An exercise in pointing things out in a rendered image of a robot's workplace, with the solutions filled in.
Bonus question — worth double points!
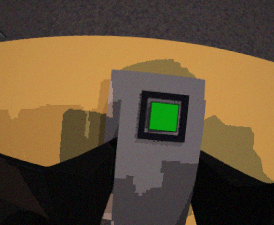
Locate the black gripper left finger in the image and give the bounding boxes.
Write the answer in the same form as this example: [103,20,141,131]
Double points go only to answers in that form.
[0,137,118,225]

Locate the orange panel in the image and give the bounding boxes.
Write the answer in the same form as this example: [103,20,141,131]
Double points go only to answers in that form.
[0,35,274,184]

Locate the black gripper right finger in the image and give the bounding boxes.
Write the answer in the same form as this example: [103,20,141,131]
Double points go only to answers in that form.
[191,150,274,225]

